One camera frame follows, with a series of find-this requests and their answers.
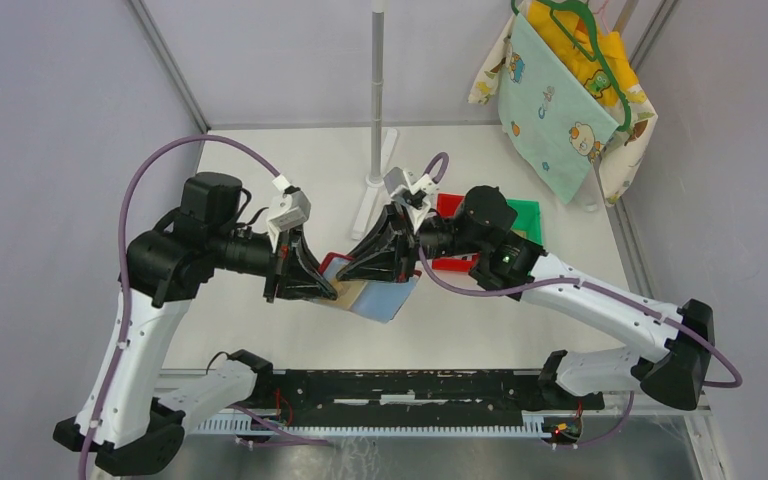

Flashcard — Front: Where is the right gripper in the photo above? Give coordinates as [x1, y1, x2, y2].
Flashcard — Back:
[335, 202, 485, 285]

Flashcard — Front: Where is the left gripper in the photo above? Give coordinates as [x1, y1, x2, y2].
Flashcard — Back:
[212, 221, 340, 300]

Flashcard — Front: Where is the red leather card holder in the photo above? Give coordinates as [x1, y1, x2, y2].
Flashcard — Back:
[313, 252, 422, 324]

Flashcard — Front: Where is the gold VIP card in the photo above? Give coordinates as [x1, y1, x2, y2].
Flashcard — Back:
[323, 280, 368, 310]

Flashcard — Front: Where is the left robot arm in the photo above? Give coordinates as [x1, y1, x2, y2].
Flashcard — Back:
[53, 172, 337, 477]

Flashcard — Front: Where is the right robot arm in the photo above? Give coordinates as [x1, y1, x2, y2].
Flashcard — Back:
[335, 185, 718, 411]

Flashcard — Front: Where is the red plastic bin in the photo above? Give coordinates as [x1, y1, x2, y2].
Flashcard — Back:
[431, 193, 478, 275]

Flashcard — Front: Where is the metal pole stand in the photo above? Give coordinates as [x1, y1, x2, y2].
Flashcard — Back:
[350, 0, 392, 240]

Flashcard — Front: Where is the green plastic bin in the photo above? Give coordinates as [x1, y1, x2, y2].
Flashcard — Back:
[507, 199, 543, 245]

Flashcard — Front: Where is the mint cartoon cloth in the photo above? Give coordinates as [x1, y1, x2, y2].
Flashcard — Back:
[498, 14, 618, 204]

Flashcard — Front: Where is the white cartoon cloth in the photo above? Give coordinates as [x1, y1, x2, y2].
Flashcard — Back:
[467, 1, 658, 206]

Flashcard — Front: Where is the yellow garment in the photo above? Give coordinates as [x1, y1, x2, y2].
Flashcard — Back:
[528, 0, 644, 107]

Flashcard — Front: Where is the green clothes hanger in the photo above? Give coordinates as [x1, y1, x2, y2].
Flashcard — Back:
[509, 0, 634, 132]

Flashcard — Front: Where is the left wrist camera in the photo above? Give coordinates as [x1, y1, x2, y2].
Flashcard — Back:
[266, 175, 311, 250]

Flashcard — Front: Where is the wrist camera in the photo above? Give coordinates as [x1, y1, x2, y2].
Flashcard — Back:
[266, 175, 311, 250]
[383, 167, 438, 232]

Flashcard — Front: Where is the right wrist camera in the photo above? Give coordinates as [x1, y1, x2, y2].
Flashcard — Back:
[383, 167, 438, 232]

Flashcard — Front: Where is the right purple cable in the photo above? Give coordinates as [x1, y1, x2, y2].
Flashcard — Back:
[417, 150, 744, 449]

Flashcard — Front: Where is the purple cable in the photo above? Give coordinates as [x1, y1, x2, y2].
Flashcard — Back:
[77, 134, 334, 480]
[417, 150, 744, 449]

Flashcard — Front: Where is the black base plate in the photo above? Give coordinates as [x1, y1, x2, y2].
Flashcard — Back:
[238, 369, 605, 427]

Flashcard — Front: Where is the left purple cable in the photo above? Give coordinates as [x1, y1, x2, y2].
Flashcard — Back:
[77, 134, 334, 480]

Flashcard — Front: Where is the white cable comb rail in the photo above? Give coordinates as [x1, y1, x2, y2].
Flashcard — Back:
[192, 410, 551, 439]

